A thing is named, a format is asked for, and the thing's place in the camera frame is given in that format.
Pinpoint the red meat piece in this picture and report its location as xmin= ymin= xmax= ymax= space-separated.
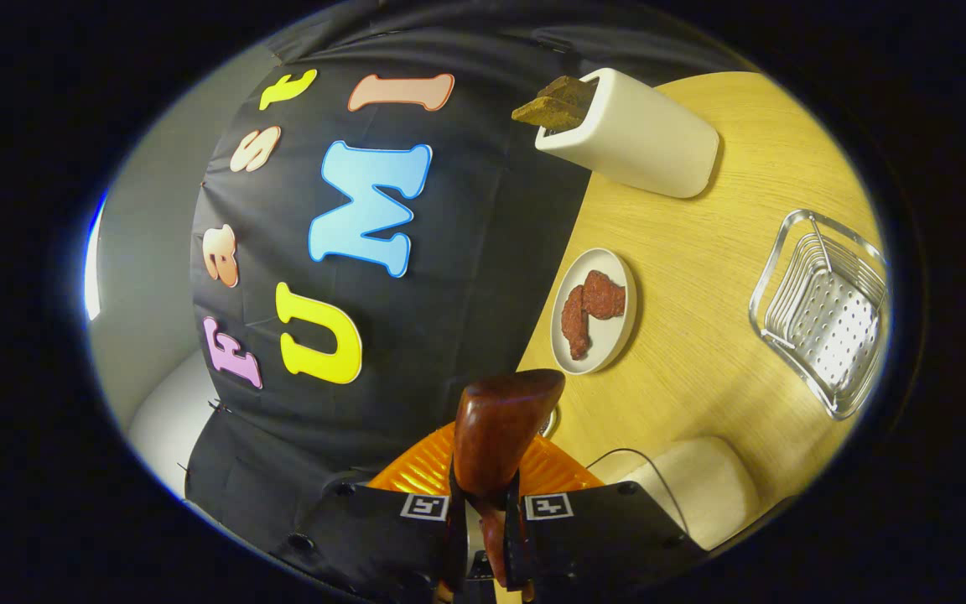
xmin=580 ymin=270 xmax=627 ymax=320
xmin=560 ymin=285 xmax=593 ymax=362

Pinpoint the brown wooden spoon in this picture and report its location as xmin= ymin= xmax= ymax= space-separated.
xmin=452 ymin=369 xmax=566 ymax=588

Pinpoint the white toaster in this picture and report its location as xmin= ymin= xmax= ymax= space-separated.
xmin=533 ymin=67 xmax=720 ymax=200

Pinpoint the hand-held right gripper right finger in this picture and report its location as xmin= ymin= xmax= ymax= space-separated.
xmin=504 ymin=432 xmax=706 ymax=592

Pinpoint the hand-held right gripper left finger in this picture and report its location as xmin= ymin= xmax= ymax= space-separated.
xmin=269 ymin=422 xmax=467 ymax=601

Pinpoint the brown toast slice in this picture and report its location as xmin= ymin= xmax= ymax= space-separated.
xmin=538 ymin=75 xmax=600 ymax=108
xmin=511 ymin=94 xmax=589 ymax=133

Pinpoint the white round plate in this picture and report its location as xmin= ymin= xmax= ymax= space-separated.
xmin=550 ymin=247 xmax=638 ymax=375

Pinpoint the black backdrop cloth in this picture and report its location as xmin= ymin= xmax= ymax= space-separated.
xmin=185 ymin=0 xmax=752 ymax=555

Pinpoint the metal wire chopstick holder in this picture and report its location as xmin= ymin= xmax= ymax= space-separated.
xmin=749 ymin=209 xmax=891 ymax=420

